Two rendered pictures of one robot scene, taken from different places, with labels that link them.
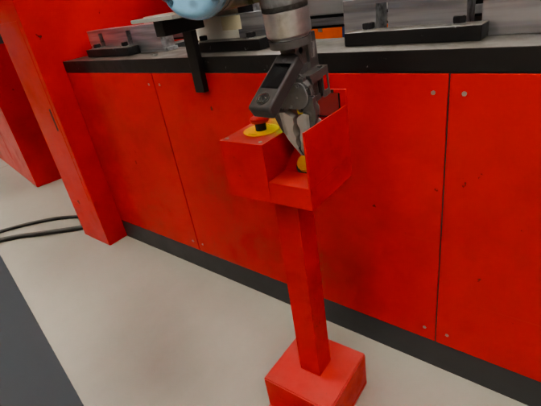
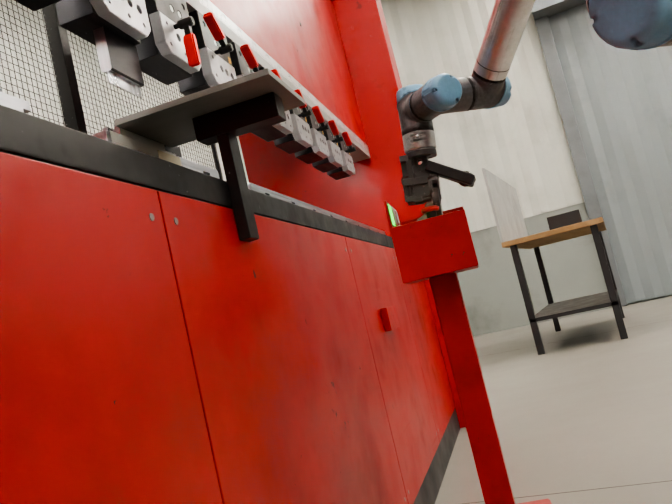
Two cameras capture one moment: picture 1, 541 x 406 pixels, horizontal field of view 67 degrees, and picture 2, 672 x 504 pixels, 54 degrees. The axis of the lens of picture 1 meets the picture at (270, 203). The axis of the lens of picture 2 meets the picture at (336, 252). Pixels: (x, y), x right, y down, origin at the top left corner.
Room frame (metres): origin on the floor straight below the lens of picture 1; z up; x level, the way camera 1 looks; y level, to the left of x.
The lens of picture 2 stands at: (1.68, 1.14, 0.62)
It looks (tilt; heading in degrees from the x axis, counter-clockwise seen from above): 6 degrees up; 241
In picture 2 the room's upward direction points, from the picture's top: 13 degrees counter-clockwise
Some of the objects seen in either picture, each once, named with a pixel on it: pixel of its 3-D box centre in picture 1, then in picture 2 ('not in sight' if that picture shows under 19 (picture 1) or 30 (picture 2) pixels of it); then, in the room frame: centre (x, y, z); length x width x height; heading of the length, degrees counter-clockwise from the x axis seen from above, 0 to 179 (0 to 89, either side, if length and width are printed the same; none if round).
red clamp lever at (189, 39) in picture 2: not in sight; (187, 43); (1.25, -0.03, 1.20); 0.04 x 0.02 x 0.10; 137
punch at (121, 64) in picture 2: not in sight; (120, 64); (1.40, 0.04, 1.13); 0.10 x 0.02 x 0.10; 47
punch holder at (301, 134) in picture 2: not in sight; (289, 121); (0.73, -0.67, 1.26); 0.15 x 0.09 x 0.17; 47
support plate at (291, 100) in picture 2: (187, 12); (214, 112); (1.29, 0.14, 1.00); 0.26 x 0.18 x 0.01; 137
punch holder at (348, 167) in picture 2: not in sight; (337, 155); (0.32, -1.11, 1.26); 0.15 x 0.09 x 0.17; 47
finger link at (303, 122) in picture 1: (312, 129); not in sight; (0.73, -0.10, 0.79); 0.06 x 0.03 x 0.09; 140
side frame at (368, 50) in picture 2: not in sight; (344, 209); (-0.02, -1.74, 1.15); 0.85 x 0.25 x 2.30; 137
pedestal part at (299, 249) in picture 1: (304, 286); (473, 395); (0.77, -0.05, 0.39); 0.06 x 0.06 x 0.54; 50
